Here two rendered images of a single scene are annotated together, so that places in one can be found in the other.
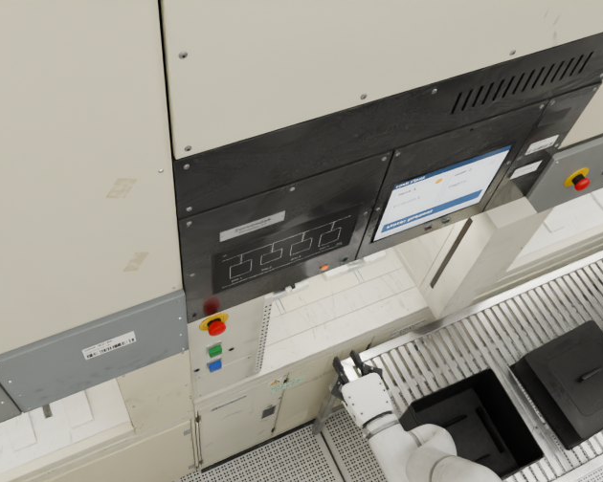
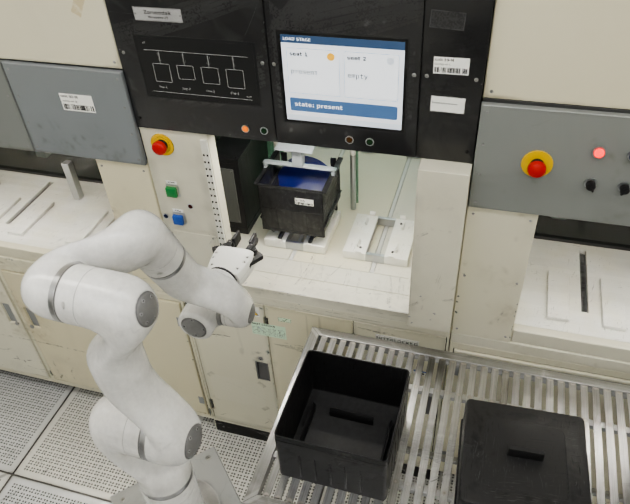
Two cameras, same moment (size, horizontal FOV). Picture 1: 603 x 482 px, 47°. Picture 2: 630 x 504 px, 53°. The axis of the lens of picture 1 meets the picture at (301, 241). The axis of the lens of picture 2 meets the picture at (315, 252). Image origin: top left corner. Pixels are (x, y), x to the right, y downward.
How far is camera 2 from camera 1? 1.41 m
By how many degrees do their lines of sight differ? 39
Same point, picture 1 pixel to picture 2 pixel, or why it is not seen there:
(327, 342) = (301, 291)
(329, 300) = (332, 269)
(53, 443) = not seen: hidden behind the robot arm
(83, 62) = not seen: outside the picture
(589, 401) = (502, 475)
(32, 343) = (28, 62)
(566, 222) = not seen: outside the picture
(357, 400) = (218, 256)
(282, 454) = not seen: hidden behind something
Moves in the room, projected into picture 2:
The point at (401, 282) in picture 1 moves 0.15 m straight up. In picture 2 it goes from (404, 288) to (406, 250)
